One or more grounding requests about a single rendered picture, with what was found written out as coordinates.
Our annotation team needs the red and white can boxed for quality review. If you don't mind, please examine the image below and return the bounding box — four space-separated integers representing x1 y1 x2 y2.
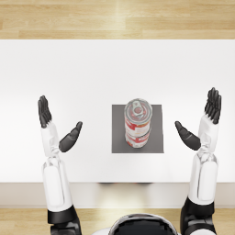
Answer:
123 97 153 138
124 129 151 150

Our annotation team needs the dark round robot body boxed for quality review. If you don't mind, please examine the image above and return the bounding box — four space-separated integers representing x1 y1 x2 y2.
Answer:
91 213 182 235

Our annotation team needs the dark grey square mat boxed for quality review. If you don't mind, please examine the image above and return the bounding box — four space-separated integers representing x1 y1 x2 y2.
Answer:
111 104 164 154

